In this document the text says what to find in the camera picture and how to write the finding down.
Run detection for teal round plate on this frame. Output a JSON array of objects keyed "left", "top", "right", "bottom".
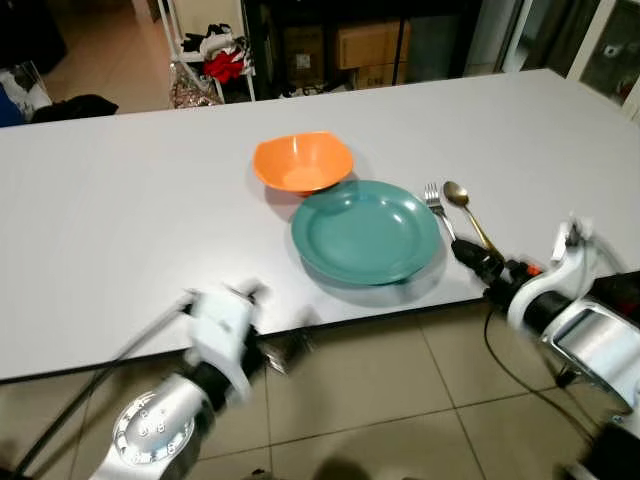
[{"left": 291, "top": 180, "right": 442, "bottom": 287}]

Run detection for silver metal fork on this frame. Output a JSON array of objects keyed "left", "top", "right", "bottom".
[{"left": 424, "top": 183, "right": 459, "bottom": 245}]

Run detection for black and white clothes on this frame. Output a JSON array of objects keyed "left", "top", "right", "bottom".
[{"left": 180, "top": 24, "right": 243, "bottom": 59}]

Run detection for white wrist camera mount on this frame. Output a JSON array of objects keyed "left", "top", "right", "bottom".
[
  {"left": 507, "top": 214, "right": 603, "bottom": 333},
  {"left": 182, "top": 282, "right": 269, "bottom": 403}
]

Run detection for white metal rack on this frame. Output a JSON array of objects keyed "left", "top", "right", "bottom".
[{"left": 158, "top": 0, "right": 257, "bottom": 107}]

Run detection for red cloth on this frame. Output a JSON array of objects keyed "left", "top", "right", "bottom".
[{"left": 203, "top": 48, "right": 247, "bottom": 85}]

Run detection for gold metal spoon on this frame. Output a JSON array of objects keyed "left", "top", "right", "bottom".
[{"left": 443, "top": 180, "right": 501, "bottom": 257}]

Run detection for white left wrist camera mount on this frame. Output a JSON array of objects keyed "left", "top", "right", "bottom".
[{"left": 182, "top": 282, "right": 269, "bottom": 403}]

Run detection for large brown cardboard box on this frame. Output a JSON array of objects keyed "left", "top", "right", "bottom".
[{"left": 334, "top": 21, "right": 412, "bottom": 71}]

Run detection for orange plastic bowl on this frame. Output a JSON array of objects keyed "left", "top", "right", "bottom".
[{"left": 252, "top": 131, "right": 355, "bottom": 195}]

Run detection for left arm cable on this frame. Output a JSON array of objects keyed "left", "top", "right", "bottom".
[{"left": 8, "top": 296, "right": 197, "bottom": 477}]

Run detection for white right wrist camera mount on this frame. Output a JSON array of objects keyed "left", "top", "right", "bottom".
[{"left": 507, "top": 214, "right": 603, "bottom": 333}]

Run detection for white glass door cabinet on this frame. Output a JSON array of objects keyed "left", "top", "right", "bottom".
[{"left": 566, "top": 0, "right": 640, "bottom": 109}]

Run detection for black bag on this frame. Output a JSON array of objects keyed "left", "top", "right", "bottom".
[{"left": 30, "top": 94, "right": 120, "bottom": 124}]

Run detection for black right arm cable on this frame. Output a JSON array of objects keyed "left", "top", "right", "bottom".
[{"left": 484, "top": 298, "right": 603, "bottom": 443}]

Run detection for small dark cardboard box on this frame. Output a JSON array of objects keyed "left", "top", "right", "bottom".
[{"left": 282, "top": 26, "right": 327, "bottom": 83}]

